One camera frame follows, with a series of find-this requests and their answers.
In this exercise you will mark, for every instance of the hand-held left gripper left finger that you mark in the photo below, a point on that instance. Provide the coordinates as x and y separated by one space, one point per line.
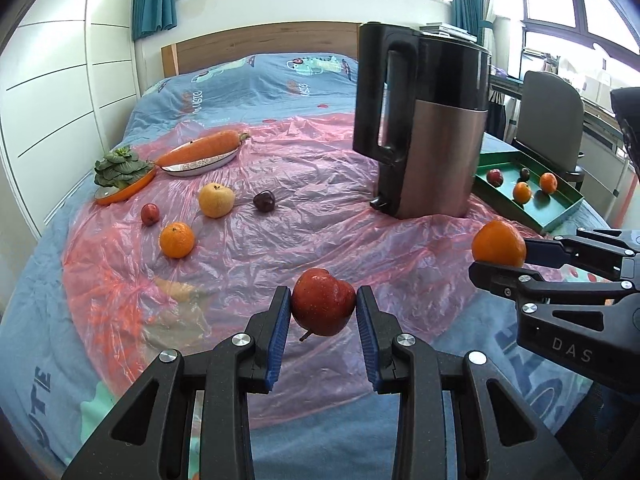
280 340

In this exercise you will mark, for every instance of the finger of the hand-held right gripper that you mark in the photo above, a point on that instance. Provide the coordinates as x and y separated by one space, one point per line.
590 255
505 282

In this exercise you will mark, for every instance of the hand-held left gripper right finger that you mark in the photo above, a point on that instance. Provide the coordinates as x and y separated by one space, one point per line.
367 340

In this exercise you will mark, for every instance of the large orange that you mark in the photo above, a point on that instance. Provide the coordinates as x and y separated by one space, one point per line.
497 242

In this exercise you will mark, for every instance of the red apple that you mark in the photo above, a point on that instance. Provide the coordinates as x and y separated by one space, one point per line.
149 213
494 177
323 302

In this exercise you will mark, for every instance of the green cardboard tray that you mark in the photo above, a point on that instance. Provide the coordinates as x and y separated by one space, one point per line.
545 210

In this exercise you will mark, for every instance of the dark purple plum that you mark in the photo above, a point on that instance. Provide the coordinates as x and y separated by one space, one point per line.
263 202
524 174

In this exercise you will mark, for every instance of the yellow apple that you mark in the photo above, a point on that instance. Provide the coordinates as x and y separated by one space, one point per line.
216 201

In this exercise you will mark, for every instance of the person's right hand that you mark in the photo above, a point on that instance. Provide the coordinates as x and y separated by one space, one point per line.
631 142

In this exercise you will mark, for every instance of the black and steel electric kettle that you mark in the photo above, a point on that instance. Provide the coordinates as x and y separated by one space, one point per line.
435 160

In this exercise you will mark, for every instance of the grey chair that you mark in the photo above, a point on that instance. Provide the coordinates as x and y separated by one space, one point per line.
550 110

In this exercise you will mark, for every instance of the pink plastic sheet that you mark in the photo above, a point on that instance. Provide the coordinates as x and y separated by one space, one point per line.
300 170

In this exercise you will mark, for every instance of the white oval plate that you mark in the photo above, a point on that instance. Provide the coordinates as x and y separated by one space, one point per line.
200 167

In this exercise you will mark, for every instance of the carrot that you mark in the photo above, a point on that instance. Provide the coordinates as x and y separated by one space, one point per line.
205 147

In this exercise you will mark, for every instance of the orange oval dish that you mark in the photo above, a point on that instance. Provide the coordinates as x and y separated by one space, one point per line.
127 192

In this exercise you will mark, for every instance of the green bok choy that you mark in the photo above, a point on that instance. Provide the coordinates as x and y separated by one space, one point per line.
120 170

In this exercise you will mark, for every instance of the wooden headboard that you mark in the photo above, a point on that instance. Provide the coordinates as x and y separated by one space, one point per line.
260 42

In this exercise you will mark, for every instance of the white wardrobe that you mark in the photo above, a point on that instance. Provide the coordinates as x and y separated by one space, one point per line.
60 60

